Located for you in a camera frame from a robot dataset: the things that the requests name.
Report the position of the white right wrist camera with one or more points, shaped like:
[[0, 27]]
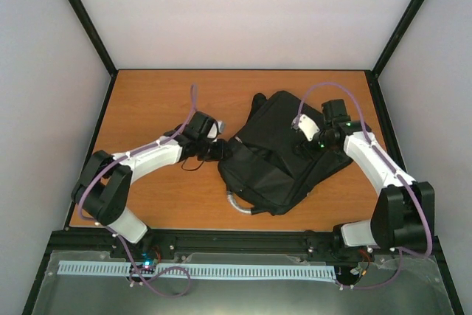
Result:
[[306, 125]]

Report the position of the light blue cable duct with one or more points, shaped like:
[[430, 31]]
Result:
[[205, 271]]

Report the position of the black student backpack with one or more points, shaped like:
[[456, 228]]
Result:
[[263, 174]]

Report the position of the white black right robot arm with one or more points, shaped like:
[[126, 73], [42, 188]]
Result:
[[399, 220]]

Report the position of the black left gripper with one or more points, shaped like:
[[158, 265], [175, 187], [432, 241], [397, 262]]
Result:
[[221, 154]]

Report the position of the black left frame post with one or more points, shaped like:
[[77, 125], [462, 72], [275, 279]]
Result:
[[87, 24]]

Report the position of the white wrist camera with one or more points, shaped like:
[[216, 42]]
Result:
[[216, 129], [306, 125]]

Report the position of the small green lit circuit board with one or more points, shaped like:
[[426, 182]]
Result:
[[151, 260]]

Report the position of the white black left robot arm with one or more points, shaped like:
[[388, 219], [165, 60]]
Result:
[[104, 184]]

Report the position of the black frame post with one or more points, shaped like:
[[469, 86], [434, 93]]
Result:
[[400, 30], [87, 24]]

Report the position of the black right frame post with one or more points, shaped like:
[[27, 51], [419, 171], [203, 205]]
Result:
[[400, 30]]

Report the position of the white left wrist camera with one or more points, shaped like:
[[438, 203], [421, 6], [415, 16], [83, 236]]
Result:
[[216, 129]]

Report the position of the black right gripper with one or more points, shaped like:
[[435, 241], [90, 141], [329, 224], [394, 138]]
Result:
[[307, 150]]

